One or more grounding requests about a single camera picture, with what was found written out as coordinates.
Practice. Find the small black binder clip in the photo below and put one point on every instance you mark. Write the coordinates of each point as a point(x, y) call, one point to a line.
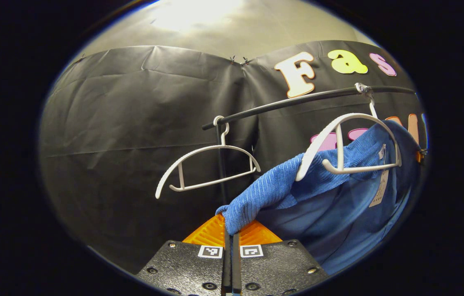
point(232, 59)
point(245, 61)

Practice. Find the black backdrop cloth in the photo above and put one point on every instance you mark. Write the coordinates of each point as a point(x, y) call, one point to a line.
point(133, 123)

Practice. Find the white hanger with knotted hook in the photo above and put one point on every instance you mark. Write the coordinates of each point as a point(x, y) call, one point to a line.
point(340, 144)

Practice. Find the black clothes rack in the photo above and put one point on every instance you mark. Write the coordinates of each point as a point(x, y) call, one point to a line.
point(281, 104)

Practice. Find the white plastic hanger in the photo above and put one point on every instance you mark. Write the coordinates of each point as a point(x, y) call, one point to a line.
point(207, 148)

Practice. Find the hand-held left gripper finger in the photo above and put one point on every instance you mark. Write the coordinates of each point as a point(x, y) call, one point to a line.
point(227, 267)
point(236, 267)

